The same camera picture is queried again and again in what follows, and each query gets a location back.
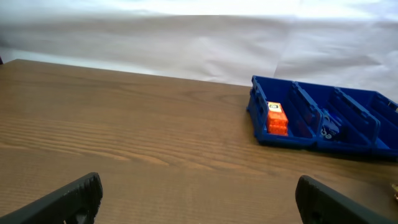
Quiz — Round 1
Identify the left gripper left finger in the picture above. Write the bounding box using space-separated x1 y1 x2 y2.
0 172 104 224

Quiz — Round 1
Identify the blue candy pack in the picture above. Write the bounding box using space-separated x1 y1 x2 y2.
320 108 343 141

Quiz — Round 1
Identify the blue tray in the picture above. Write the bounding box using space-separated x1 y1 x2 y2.
246 75 398 159

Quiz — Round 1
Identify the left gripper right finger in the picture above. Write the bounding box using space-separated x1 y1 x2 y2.
295 174 398 224

